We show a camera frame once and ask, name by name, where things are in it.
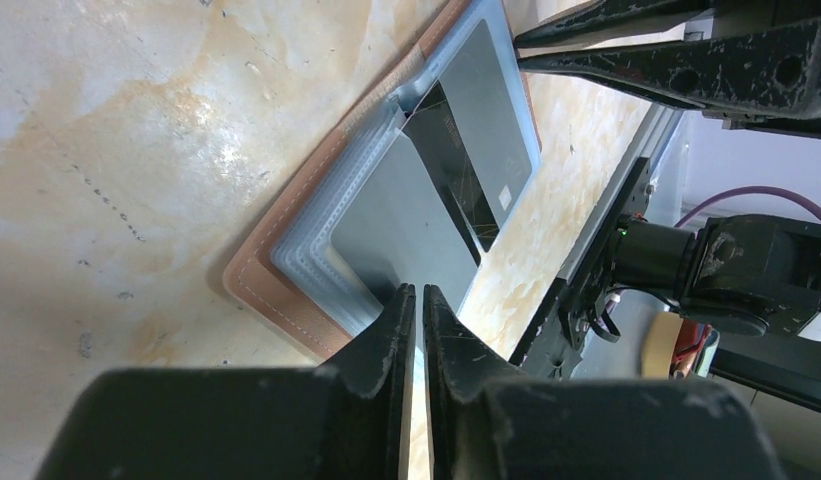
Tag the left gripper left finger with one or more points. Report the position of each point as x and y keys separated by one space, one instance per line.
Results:
x=347 y=418

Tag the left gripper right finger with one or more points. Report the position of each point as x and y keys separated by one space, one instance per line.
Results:
x=490 y=420

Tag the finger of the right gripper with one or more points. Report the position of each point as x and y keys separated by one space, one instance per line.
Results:
x=767 y=81
x=602 y=20

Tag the black card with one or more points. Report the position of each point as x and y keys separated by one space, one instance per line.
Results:
x=432 y=129

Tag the tan leather card holder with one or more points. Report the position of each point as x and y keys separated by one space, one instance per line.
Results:
x=362 y=216

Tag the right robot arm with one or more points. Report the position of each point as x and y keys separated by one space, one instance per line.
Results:
x=746 y=274

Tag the aluminium frame rail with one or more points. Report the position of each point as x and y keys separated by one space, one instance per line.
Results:
x=647 y=180

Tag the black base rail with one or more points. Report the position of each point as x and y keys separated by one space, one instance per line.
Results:
x=553 y=342

